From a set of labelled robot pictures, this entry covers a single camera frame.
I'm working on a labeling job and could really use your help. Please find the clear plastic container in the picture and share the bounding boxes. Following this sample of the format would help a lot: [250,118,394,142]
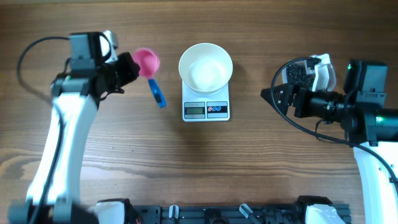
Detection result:
[282,54,336,92]

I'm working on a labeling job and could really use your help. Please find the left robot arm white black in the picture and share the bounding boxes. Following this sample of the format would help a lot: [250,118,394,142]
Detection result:
[8,30,139,223]

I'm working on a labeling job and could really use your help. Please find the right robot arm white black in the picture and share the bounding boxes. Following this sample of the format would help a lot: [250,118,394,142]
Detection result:
[261,60,397,223]

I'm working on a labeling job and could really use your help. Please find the white bowl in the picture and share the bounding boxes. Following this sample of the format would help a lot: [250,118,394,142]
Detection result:
[178,43,233,95]

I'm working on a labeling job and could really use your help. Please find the black beans in container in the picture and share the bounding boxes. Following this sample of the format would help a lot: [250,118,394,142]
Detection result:
[286,63,315,90]

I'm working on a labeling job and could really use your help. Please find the pink scoop blue handle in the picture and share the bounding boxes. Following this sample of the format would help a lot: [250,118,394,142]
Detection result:
[132,48,167,108]

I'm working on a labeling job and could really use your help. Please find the black mounting rail base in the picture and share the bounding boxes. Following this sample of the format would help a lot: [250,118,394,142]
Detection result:
[93,195,352,224]

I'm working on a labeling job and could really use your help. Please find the white digital kitchen scale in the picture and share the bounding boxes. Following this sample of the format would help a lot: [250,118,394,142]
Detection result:
[182,83,230,122]

